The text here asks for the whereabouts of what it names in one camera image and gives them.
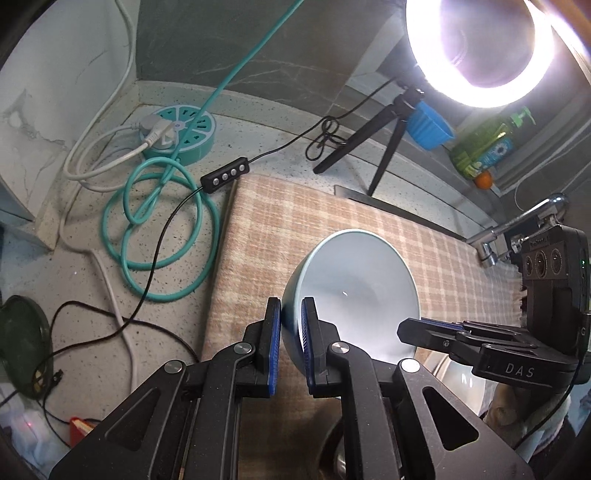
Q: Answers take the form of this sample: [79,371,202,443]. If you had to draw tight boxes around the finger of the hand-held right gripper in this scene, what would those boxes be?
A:
[397,318,485,367]
[455,320,529,347]

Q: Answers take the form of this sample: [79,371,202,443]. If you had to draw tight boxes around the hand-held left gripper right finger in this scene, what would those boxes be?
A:
[301,298,536,480]

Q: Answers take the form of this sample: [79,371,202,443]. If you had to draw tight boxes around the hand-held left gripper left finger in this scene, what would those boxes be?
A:
[48,298,282,480]

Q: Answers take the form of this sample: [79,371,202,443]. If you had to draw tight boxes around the floral white deep plate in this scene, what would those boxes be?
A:
[441,362,485,414]

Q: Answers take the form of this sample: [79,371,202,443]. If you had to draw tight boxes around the white ceramic bowl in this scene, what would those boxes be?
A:
[281,229,421,384]

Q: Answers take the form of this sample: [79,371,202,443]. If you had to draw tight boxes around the large stainless steel bowl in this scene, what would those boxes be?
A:
[321,353,490,480]

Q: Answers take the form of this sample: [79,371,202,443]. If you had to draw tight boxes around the person's right forearm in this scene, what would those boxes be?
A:
[480,383,571,444]

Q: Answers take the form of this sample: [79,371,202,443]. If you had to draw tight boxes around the chrome faucet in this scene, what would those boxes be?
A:
[465,194,570,268]

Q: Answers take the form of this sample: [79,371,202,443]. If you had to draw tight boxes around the checkered tablecloth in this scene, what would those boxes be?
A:
[201,175,525,480]

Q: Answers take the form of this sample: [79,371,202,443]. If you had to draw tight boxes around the green dish soap bottle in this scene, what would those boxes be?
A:
[450,107,536,180]

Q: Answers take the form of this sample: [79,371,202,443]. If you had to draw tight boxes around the black inline light controller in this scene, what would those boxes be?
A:
[201,157,250,193]

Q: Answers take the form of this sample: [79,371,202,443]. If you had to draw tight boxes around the blue plastic bowl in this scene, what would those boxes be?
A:
[405,100,455,151]

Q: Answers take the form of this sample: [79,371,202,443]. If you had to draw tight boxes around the red book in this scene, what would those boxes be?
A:
[69,416,100,448]

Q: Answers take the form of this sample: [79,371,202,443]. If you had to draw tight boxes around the round teal power strip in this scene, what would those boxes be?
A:
[139,105,217,166]

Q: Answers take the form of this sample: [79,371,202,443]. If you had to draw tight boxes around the white power plug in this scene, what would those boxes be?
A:
[135,114,178,148]

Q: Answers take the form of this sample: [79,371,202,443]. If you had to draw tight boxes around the dark green round dish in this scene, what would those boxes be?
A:
[0,295,51,398]

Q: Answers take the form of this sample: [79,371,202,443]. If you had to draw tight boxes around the clear plastic container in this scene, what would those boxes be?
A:
[0,392,70,467]

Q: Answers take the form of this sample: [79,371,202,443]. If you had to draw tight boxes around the teal power cable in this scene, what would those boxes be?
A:
[102,0,305,303]

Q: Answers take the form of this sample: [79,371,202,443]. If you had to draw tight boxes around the black ring light cable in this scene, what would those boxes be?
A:
[124,76,407,324]

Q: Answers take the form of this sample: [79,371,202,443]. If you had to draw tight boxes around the white power cable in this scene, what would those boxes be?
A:
[60,0,162,384]

